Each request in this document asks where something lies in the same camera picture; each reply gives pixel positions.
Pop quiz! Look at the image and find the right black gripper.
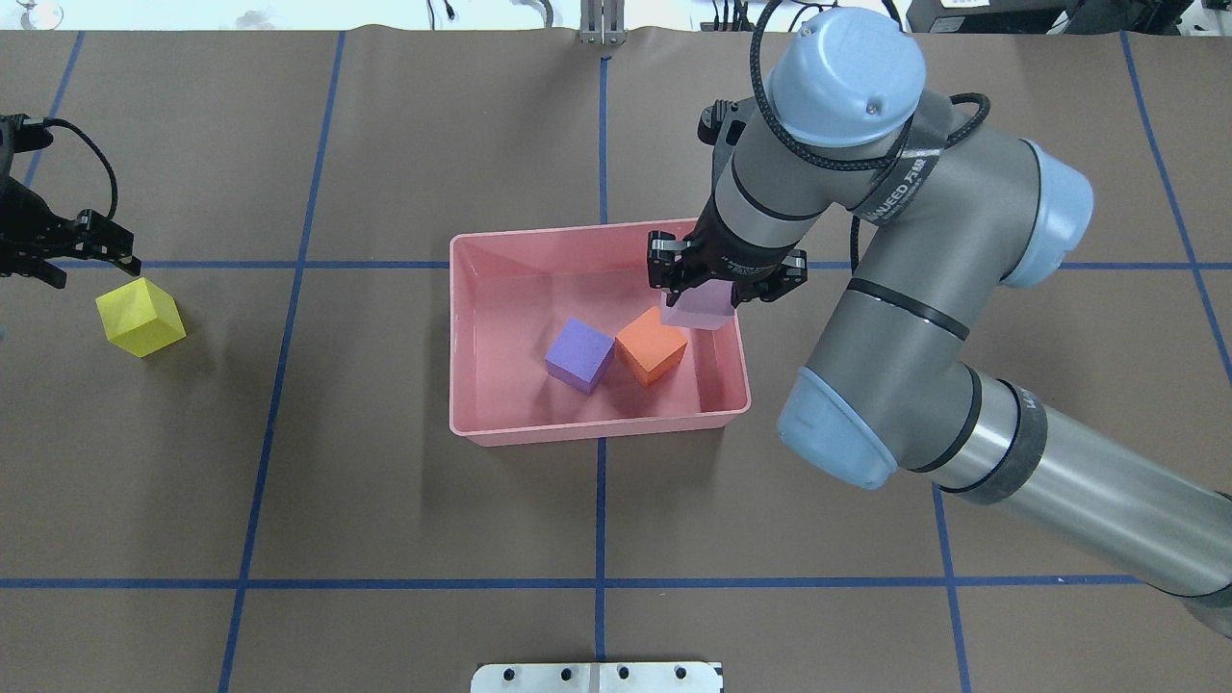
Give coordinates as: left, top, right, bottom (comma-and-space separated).
646, 217, 809, 307

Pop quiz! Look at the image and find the orange foam block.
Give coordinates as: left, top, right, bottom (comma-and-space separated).
615, 306, 689, 387

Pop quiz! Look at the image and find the yellow foam block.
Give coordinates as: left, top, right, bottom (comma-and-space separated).
95, 277, 188, 358

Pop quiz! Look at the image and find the pink plastic bin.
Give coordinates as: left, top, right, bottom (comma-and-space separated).
448, 218, 752, 448

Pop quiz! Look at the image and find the pink foam block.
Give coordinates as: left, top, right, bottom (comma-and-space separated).
660, 279, 736, 332

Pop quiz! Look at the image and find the aluminium frame post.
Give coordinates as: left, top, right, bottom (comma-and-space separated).
577, 0, 628, 44

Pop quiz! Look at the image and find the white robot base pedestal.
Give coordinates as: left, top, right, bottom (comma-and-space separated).
469, 661, 724, 692

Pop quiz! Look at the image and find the purple foam block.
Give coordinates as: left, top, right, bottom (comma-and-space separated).
543, 319, 616, 396

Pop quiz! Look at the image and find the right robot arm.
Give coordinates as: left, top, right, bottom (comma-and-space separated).
647, 2, 1231, 636

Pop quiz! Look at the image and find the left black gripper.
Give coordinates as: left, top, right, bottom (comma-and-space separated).
1, 113, 142, 290

